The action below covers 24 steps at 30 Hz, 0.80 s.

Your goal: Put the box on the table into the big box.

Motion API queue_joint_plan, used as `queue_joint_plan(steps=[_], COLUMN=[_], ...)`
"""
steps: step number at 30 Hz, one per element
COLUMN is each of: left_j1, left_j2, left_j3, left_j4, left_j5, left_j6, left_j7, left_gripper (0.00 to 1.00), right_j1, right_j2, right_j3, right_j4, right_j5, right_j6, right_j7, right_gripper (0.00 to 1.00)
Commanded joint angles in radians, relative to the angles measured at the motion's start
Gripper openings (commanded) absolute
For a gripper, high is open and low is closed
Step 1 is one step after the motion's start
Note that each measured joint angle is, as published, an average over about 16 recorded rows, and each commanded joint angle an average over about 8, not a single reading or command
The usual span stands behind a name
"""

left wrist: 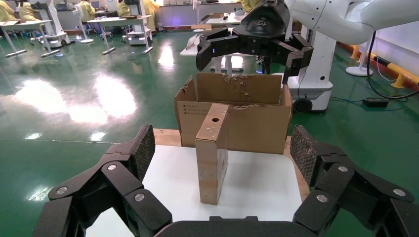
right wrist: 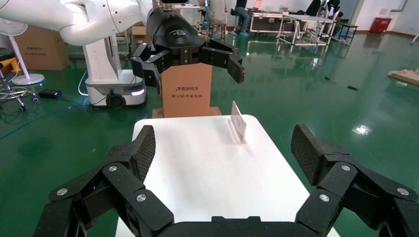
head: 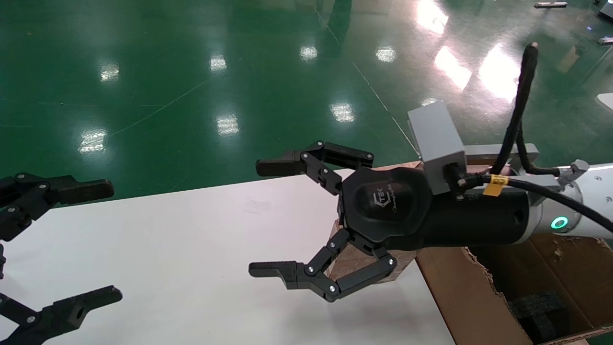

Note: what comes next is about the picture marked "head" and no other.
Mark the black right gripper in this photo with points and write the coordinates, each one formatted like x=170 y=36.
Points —
x=412 y=215

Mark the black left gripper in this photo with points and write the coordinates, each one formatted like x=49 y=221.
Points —
x=1 y=261

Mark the small brown wood-pattern box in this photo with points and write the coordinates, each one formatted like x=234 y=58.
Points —
x=357 y=261

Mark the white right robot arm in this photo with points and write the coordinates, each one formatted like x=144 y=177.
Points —
x=594 y=191

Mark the big torn cardboard box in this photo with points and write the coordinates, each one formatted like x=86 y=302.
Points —
x=459 y=297

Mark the brown wooden board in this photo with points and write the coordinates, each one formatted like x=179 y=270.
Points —
x=407 y=165

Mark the black foam block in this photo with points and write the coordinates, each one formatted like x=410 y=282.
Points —
x=536 y=311

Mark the white rounded table corner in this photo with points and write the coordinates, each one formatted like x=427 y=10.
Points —
x=607 y=101

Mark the grey flat bar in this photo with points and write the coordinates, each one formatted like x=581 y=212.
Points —
x=550 y=5

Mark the small grey floor object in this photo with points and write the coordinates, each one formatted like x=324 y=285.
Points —
x=606 y=41

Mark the dark machine base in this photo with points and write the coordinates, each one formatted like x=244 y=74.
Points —
x=607 y=7

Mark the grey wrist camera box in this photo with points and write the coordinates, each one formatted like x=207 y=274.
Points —
x=438 y=139

